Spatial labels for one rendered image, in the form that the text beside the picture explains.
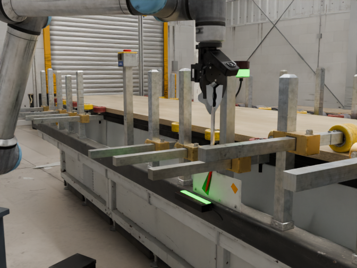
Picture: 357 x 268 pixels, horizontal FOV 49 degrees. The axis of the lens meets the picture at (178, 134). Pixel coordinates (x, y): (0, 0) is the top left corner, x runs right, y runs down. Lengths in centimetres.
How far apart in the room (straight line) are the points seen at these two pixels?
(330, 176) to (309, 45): 906
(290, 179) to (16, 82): 116
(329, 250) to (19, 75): 119
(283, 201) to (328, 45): 847
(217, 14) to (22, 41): 73
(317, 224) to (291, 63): 879
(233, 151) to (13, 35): 96
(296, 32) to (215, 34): 884
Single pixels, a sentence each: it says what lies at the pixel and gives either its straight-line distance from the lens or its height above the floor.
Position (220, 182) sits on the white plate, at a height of 77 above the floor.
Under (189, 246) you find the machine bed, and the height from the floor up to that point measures 27.
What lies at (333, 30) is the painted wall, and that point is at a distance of 944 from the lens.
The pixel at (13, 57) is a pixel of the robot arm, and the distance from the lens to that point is 156.
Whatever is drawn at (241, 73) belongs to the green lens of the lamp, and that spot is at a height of 112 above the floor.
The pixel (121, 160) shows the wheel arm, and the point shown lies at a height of 84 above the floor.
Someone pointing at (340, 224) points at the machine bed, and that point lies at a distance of 128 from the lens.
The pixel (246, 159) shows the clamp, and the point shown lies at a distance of 122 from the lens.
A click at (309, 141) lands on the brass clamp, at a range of 101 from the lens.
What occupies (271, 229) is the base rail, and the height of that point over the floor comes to 70.
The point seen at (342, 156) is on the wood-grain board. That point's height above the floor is 90.
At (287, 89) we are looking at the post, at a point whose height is 108.
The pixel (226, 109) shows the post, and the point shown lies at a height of 101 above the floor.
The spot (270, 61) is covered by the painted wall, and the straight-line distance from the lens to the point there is 1041.
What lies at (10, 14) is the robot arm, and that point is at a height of 131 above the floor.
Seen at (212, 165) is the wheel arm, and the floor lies 85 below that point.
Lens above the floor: 112
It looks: 9 degrees down
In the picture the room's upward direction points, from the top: straight up
